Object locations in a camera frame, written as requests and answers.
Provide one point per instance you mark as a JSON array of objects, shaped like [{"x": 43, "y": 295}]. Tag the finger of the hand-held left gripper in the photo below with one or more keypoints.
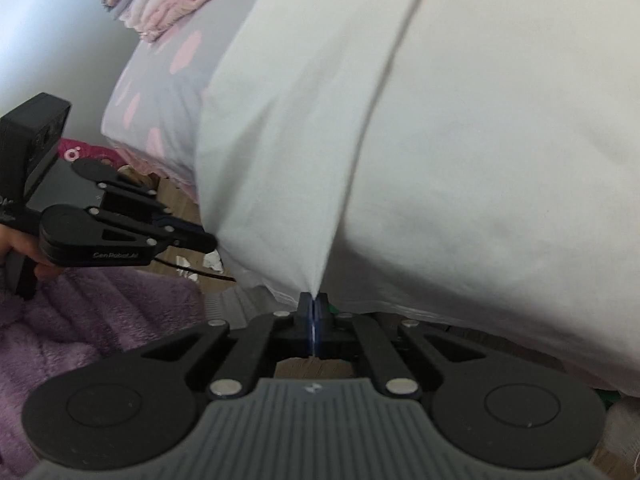
[
  {"x": 172, "y": 222},
  {"x": 200, "y": 242}
]

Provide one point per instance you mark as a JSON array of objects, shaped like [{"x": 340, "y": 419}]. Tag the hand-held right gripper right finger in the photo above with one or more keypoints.
[{"x": 320, "y": 330}]

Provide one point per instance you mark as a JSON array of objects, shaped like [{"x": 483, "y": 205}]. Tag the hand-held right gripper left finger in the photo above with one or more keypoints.
[{"x": 306, "y": 327}]

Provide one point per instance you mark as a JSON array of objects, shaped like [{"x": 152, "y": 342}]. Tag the white garment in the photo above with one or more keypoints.
[{"x": 450, "y": 160}]

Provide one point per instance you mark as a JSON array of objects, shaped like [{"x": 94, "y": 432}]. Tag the stack of folded pastel clothes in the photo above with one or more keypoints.
[{"x": 165, "y": 5}]

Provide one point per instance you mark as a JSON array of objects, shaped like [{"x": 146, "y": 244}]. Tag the person's left hand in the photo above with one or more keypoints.
[{"x": 17, "y": 242}]

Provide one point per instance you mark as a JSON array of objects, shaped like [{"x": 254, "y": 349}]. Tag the white paper scrap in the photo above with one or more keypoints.
[
  {"x": 214, "y": 260},
  {"x": 183, "y": 266}
]

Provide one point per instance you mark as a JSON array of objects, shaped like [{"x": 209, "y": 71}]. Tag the magenta fabric item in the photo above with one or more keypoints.
[{"x": 87, "y": 152}]

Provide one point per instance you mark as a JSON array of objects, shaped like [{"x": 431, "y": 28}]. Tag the grey pink-dotted bed sheet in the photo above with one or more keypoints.
[{"x": 160, "y": 110}]

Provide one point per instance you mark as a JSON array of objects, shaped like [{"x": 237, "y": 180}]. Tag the purple fleece robe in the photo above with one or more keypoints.
[{"x": 75, "y": 340}]

